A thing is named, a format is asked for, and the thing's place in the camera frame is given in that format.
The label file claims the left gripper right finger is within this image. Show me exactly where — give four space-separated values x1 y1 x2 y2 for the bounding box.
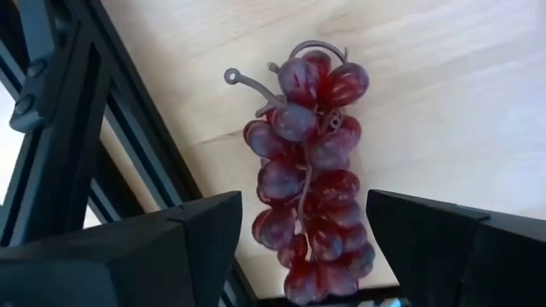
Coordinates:
365 188 546 307

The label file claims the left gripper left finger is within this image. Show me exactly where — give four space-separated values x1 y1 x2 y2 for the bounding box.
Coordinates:
0 190 244 307

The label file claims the red grape bunch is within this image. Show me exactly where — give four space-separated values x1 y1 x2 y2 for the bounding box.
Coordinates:
224 39 376 306

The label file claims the black aluminium table frame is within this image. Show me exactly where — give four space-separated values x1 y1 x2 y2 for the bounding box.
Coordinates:
0 0 261 307

